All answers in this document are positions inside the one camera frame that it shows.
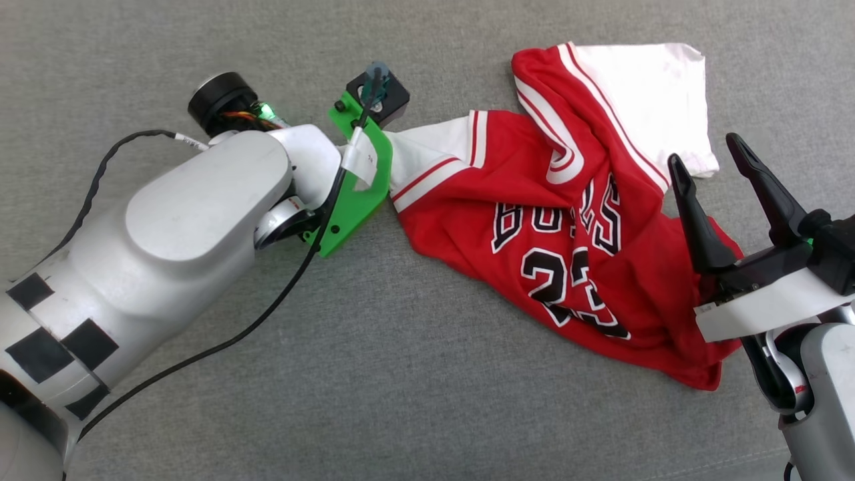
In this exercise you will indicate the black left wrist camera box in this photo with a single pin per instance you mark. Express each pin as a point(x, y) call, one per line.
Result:
point(391, 100)

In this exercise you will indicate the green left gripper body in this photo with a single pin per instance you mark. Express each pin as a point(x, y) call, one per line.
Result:
point(361, 207)

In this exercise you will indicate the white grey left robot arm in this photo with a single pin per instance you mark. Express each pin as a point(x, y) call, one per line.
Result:
point(167, 247)

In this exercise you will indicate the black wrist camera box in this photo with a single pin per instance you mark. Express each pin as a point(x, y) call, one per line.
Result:
point(391, 100)
point(835, 254)

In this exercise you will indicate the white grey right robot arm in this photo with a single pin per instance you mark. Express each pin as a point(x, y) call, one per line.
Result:
point(828, 401)

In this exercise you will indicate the red basketball jersey white trim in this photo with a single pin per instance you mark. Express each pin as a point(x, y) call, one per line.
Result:
point(481, 200)

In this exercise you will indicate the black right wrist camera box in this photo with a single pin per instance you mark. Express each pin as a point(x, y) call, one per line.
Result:
point(835, 254)

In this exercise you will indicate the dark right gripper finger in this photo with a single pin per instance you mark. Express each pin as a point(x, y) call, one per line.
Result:
point(775, 207)
point(701, 234)

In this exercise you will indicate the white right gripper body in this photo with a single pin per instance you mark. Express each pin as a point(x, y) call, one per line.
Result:
point(768, 300)

